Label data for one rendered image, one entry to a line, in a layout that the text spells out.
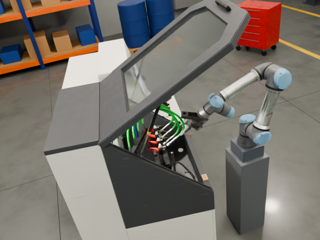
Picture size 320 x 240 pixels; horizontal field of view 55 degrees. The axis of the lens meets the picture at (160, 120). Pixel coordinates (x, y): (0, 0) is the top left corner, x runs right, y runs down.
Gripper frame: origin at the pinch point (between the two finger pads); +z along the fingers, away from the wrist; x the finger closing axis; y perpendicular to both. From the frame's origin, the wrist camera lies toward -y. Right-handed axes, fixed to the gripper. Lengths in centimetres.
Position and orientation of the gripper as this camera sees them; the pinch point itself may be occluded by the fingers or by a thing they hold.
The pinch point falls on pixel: (180, 129)
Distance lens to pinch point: 204.2
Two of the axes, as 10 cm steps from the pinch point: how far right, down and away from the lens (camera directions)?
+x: 0.2, -7.3, 6.9
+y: 8.2, 4.1, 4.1
